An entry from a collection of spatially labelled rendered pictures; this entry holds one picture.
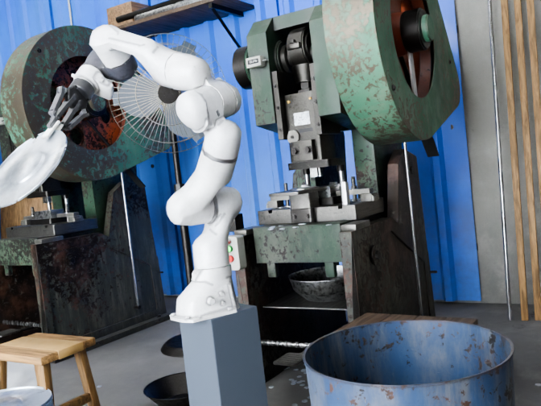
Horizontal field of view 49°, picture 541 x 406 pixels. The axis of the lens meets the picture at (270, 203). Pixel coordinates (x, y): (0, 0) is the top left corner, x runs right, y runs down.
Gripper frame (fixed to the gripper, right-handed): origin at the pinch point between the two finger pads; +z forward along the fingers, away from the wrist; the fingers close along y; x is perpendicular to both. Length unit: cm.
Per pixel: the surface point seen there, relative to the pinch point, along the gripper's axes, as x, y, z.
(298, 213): 31, -88, -35
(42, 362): -25, -55, 50
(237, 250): 12, -84, -14
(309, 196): 36, -84, -40
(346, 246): 56, -88, -19
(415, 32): 81, -52, -88
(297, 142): 30, -73, -60
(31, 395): -9, -46, 64
